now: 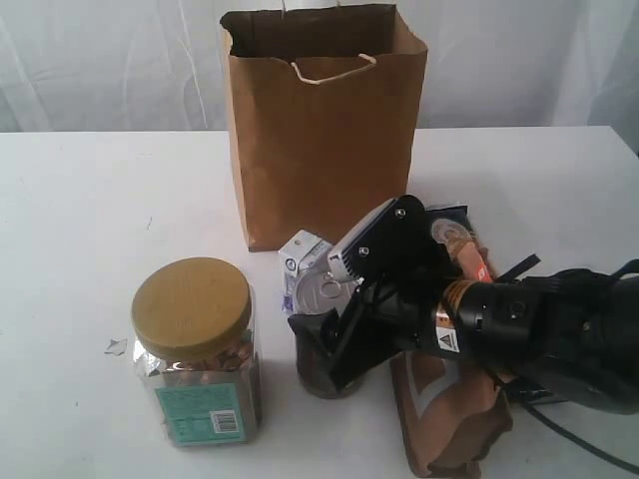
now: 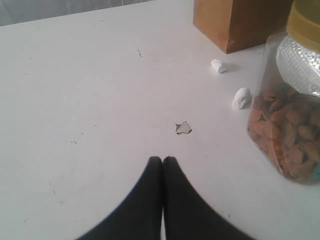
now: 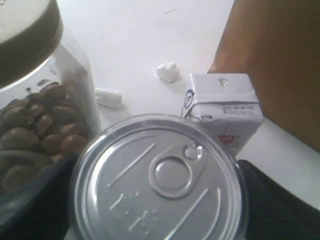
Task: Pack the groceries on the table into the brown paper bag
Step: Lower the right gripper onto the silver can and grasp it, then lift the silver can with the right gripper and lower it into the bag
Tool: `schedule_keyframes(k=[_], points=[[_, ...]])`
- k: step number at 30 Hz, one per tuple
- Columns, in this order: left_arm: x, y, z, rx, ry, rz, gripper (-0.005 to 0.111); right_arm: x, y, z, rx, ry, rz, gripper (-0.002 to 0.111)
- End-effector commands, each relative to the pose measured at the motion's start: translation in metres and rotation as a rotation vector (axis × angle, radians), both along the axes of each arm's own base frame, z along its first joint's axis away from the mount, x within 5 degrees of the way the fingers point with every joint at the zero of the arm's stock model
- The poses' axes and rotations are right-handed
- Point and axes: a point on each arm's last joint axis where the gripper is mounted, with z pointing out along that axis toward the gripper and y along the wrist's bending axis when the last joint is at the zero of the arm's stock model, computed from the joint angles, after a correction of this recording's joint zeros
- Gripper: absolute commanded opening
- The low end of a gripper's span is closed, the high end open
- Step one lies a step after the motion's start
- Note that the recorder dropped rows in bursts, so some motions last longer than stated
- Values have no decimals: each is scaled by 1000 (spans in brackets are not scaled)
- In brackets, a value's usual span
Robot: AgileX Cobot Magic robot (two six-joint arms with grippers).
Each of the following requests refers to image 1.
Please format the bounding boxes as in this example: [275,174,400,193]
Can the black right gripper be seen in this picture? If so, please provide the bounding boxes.
[288,228,462,394]

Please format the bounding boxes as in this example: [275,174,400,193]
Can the clear can silver pull-lid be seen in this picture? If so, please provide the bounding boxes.
[291,269,368,400]

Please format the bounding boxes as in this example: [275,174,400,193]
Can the small blue white milk carton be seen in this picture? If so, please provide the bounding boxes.
[278,230,333,313]

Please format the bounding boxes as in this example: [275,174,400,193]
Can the almond jar yellow lid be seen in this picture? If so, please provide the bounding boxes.
[131,257,262,447]

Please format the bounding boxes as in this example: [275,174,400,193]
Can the right robot arm black grey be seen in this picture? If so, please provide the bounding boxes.
[289,221,638,414]

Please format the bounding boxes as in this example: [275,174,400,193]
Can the brown paper bag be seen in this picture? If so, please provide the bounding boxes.
[220,4,428,251]

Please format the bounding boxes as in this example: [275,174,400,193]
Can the brown kraft pouch orange label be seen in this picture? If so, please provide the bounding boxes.
[388,239,515,479]

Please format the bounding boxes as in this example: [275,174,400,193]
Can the spaghetti pack black ends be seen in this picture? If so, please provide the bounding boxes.
[423,202,570,405]

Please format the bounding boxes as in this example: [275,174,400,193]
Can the chipped spot paint flake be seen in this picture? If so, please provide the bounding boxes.
[104,338,128,356]

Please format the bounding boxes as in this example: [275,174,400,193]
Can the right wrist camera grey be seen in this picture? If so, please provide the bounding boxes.
[327,195,426,283]

